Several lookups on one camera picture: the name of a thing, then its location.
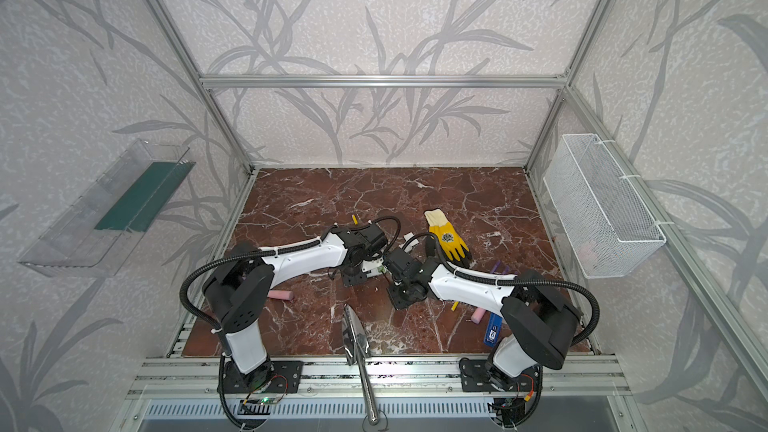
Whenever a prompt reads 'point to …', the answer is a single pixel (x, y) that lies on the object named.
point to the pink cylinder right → (478, 315)
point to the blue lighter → (493, 329)
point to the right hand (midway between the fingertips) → (396, 288)
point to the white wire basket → (605, 228)
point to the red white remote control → (373, 267)
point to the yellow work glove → (448, 239)
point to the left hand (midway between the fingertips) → (356, 263)
